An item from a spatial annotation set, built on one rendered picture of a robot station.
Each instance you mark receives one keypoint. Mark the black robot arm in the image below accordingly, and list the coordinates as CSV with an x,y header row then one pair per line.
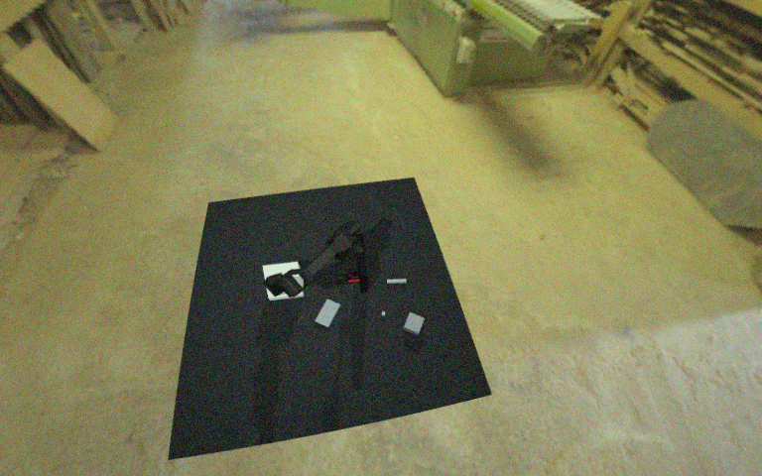
x,y
342,240

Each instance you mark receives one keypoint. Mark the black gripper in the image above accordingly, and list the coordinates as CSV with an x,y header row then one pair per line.
x,y
344,268

